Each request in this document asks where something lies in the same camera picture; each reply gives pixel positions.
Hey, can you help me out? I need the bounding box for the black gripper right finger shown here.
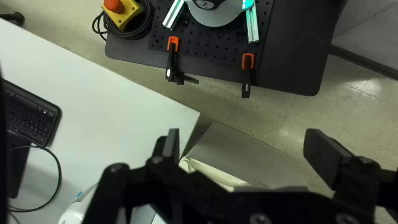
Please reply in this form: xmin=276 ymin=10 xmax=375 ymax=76
xmin=303 ymin=128 xmax=398 ymax=209

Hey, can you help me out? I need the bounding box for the white rounded plastic object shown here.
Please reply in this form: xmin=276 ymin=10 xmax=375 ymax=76
xmin=57 ymin=181 xmax=103 ymax=224

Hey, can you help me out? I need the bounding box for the yellow emergency stop box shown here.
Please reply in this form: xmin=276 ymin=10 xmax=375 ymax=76
xmin=100 ymin=0 xmax=143 ymax=31

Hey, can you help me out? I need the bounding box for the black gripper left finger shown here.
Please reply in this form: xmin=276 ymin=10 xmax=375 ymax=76
xmin=84 ymin=128 xmax=196 ymax=224

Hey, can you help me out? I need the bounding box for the black keyboard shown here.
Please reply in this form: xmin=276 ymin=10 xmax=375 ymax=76
xmin=1 ymin=79 xmax=63 ymax=149

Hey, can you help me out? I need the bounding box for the coiled black cable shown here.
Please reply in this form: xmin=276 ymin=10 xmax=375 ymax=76
xmin=91 ymin=0 xmax=155 ymax=42

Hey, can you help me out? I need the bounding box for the black floor foot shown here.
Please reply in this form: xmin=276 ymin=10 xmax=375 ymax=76
xmin=0 ymin=11 xmax=26 ymax=28

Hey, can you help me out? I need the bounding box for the dark grey monitor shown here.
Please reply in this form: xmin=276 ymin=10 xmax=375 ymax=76
xmin=0 ymin=67 xmax=32 ymax=224

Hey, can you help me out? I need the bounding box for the grey round robot base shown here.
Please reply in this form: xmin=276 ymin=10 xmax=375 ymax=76
xmin=184 ymin=0 xmax=246 ymax=29

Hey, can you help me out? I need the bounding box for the orange black bar clamp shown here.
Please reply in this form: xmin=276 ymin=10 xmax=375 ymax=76
xmin=164 ymin=35 xmax=200 ymax=87
xmin=240 ymin=52 xmax=256 ymax=100

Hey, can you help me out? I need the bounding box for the thin black cable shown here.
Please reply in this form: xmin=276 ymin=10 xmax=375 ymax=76
xmin=7 ymin=143 xmax=63 ymax=214

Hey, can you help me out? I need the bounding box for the aluminium extrusion bar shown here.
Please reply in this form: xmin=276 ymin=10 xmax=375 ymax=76
xmin=241 ymin=0 xmax=261 ymax=44
xmin=160 ymin=0 xmax=186 ymax=31

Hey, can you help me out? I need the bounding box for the black robot cart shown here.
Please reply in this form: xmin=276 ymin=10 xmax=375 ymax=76
xmin=103 ymin=0 xmax=348 ymax=97

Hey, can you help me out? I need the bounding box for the black perforated breadboard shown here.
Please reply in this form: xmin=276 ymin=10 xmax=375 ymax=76
xmin=148 ymin=0 xmax=276 ymax=71

